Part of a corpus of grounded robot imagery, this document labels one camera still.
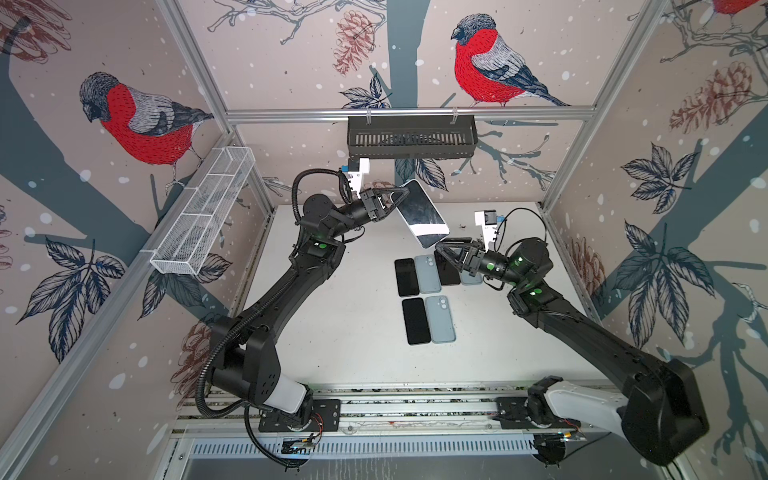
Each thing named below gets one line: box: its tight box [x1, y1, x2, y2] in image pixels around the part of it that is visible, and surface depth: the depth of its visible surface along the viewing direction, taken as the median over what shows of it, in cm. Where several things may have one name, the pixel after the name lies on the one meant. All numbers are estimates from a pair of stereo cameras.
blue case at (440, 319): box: [425, 295, 456, 344], surface depth 93 cm
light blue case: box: [414, 254, 442, 294], surface depth 100 cm
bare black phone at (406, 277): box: [394, 258, 420, 297], surface depth 102 cm
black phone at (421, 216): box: [395, 179, 450, 249], surface depth 65 cm
